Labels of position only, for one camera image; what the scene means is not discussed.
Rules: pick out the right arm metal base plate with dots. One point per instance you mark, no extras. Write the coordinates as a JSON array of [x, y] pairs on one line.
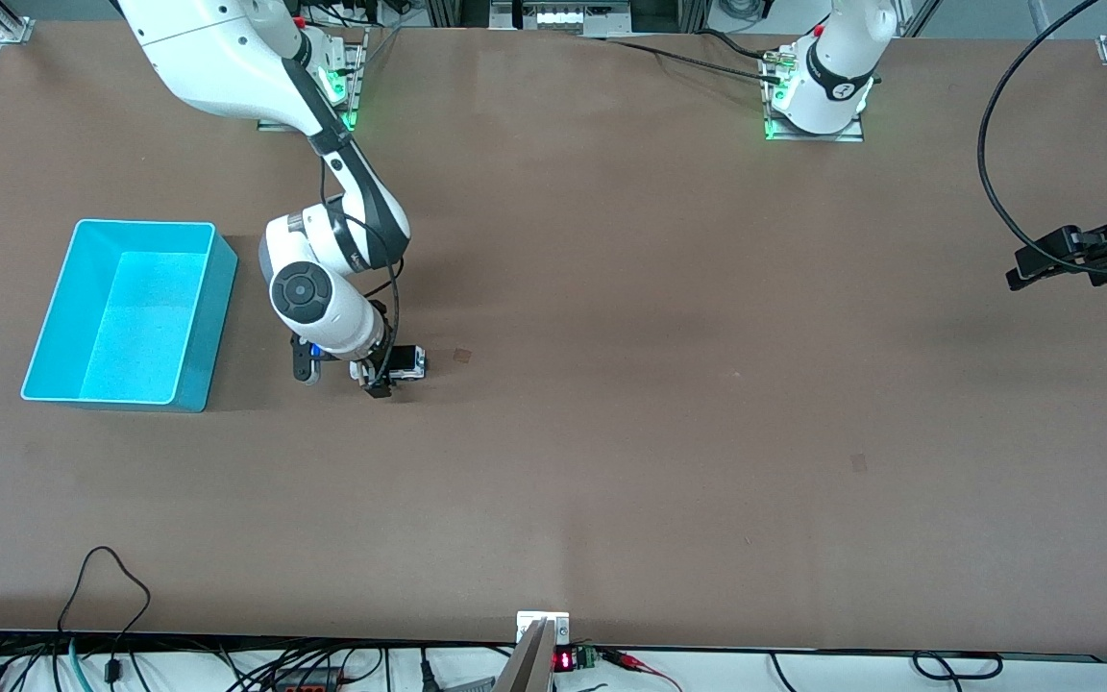
[[359, 91]]

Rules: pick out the red digit display module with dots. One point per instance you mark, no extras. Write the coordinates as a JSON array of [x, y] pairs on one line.
[[564, 660]]

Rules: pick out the grey aluminium camera bar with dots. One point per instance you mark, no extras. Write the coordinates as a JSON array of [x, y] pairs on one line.
[[527, 668]]

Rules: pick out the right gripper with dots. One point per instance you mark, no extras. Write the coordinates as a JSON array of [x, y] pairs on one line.
[[383, 366]]

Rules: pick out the white jeep toy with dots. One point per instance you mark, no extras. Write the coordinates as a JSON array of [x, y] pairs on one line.
[[411, 362]]

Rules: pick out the teal plastic bin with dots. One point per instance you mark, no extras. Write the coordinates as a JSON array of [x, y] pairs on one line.
[[140, 317]]

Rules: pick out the black power strip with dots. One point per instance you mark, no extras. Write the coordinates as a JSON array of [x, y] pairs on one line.
[[308, 686]]

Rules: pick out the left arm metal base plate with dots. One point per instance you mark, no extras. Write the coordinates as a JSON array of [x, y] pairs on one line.
[[851, 136]]

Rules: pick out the aluminium frame with device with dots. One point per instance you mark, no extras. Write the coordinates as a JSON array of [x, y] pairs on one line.
[[563, 17]]

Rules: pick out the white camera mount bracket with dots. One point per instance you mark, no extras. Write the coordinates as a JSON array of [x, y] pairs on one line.
[[558, 620]]

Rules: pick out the red clip lead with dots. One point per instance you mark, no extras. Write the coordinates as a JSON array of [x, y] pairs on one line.
[[626, 659]]

